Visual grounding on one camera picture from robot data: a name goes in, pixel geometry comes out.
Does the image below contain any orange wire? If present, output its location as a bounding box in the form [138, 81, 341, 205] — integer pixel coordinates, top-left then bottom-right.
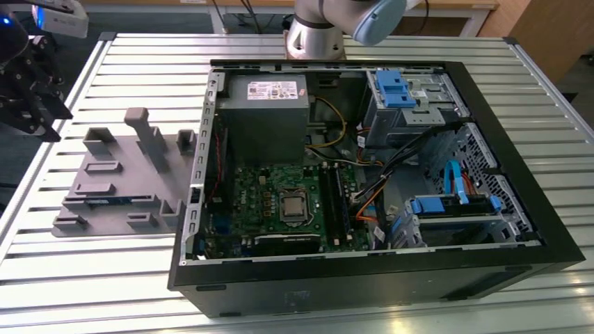
[354, 200, 386, 223]

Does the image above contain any thin red wire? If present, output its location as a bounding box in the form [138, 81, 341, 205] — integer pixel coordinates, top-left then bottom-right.
[205, 127, 229, 203]

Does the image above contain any blue plastic drive latch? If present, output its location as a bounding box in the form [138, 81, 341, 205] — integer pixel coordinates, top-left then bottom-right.
[376, 70, 417, 109]

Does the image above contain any black open PC case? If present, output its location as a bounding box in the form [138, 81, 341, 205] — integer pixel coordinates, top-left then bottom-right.
[165, 58, 585, 318]

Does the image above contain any green motherboard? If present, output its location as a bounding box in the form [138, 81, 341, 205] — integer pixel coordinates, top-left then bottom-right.
[202, 163, 372, 259]

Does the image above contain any hard disk in blue carrier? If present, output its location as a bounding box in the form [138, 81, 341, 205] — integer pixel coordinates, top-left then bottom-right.
[409, 194, 503, 219]

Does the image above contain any blue flat data wire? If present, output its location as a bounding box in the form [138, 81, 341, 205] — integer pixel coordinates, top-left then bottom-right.
[443, 161, 471, 205]

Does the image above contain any grey power supply unit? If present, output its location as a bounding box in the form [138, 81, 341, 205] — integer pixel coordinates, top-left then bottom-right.
[217, 73, 310, 165]

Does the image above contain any green RAM stick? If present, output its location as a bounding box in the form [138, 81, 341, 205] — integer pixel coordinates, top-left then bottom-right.
[85, 197, 133, 206]

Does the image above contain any wooden cabinet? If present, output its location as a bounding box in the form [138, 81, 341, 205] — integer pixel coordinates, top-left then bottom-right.
[479, 0, 594, 85]

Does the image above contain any black RAM slot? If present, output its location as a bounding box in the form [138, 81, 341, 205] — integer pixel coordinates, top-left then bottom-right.
[326, 165, 342, 244]
[318, 165, 336, 244]

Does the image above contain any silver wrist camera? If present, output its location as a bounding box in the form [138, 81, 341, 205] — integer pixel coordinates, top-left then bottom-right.
[30, 0, 89, 39]

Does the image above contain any grey metal drive cage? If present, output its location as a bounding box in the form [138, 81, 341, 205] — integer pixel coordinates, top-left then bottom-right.
[364, 69, 469, 148]

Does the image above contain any yellow wire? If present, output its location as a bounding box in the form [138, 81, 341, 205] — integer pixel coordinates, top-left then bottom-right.
[305, 97, 348, 150]

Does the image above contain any black graphics card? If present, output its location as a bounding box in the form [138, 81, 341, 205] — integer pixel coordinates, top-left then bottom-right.
[252, 233, 321, 257]

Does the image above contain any grey parts rack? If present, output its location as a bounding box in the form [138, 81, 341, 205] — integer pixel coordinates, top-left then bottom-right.
[50, 107, 198, 239]

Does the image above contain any black cable bundle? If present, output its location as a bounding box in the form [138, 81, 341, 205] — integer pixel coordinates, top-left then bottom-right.
[350, 124, 461, 207]

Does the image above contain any silver CPU in socket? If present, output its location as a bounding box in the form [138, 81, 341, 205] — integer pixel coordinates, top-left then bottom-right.
[278, 194, 305, 217]

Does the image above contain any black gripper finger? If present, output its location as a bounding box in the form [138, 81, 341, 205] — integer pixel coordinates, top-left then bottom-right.
[13, 34, 74, 120]
[0, 69, 62, 143]

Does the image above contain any grey metal disk bay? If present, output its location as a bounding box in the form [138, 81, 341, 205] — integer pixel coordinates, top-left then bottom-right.
[390, 196, 541, 250]

